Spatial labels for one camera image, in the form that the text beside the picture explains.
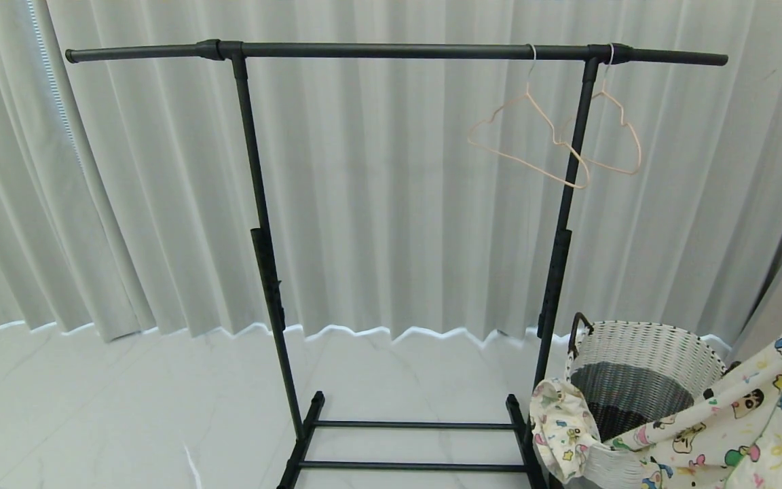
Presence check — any cream printed garment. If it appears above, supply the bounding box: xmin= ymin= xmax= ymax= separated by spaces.
xmin=598 ymin=299 xmax=782 ymax=489
xmin=529 ymin=377 xmax=602 ymax=484

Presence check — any pink clothes hanger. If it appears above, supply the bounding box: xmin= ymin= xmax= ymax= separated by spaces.
xmin=467 ymin=44 xmax=591 ymax=189
xmin=554 ymin=43 xmax=643 ymax=177

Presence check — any white curtain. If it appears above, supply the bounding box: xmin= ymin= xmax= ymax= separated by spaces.
xmin=0 ymin=0 xmax=782 ymax=350

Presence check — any white laundry basket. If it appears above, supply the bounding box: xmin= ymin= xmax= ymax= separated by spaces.
xmin=565 ymin=312 xmax=731 ymax=489

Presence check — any black clothes rack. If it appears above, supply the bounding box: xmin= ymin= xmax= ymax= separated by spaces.
xmin=65 ymin=39 xmax=729 ymax=489

